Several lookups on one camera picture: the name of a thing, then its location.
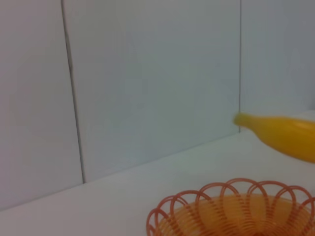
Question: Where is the yellow banana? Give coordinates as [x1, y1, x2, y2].
[233, 112, 315, 164]

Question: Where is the orange wire basket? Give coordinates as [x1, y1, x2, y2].
[147, 177, 315, 236]

